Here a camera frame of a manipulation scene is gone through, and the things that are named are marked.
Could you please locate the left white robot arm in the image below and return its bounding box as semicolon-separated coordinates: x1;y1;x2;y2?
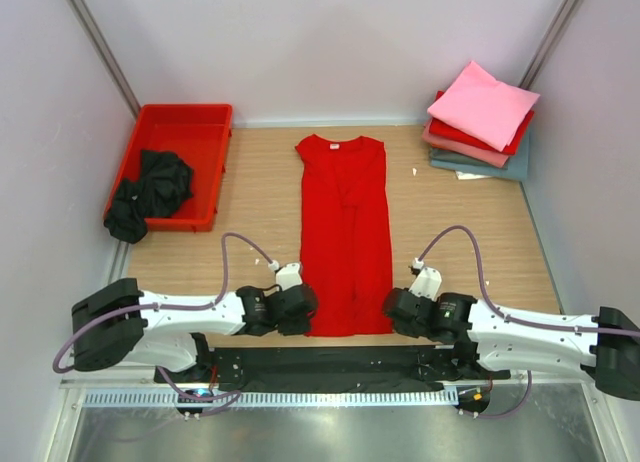
71;278;318;373

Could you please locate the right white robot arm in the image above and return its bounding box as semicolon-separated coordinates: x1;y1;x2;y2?
383;288;639;401

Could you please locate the folded white t shirt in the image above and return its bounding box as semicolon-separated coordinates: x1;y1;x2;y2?
455;171;489;180

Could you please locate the black t shirt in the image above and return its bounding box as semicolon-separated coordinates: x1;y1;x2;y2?
103;150;194;244

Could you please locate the folded salmon t shirt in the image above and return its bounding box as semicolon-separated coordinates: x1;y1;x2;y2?
422;122;510;168

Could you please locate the folded grey t shirt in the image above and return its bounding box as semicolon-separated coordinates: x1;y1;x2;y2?
429;130;531;182

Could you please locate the red plastic bin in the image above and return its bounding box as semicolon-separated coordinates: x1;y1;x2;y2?
106;104;232;232

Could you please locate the folded pink t shirt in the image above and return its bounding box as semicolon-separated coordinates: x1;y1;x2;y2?
427;61;540;150

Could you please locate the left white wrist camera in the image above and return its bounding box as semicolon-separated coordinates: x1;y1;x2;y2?
268;260;303;291

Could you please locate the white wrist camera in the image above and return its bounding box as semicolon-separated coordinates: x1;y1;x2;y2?
408;258;442;300
268;260;303;291

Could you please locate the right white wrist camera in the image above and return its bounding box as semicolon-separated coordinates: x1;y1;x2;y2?
408;258;442;300

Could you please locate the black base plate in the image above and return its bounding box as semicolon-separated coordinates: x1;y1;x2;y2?
168;345;511;394

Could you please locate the white slotted cable duct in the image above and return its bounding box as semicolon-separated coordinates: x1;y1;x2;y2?
81;387;459;409

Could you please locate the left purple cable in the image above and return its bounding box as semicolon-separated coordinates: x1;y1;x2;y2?
52;231;281;416

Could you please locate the right aluminium frame post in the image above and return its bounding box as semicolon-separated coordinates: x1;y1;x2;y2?
519;0;584;90

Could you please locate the aluminium frame post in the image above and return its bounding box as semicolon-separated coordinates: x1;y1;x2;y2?
519;0;584;90
67;0;141;118

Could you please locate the left aluminium frame post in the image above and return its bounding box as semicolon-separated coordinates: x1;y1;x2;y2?
67;0;141;118

